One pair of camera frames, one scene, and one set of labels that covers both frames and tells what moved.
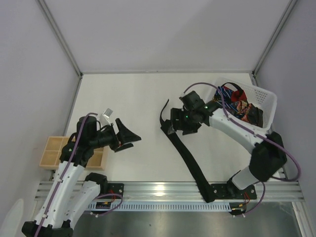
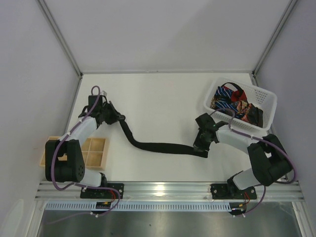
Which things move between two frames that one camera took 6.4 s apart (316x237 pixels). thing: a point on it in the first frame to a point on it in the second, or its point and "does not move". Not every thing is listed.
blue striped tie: [230, 105] does not move
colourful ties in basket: [251, 114] does not move
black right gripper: [177, 121] to [200, 144]
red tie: [236, 96] does not move
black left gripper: [117, 138] to [112, 113]
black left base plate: [114, 188] does not move
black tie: [167, 126] to [159, 147]
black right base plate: [222, 191] does not move
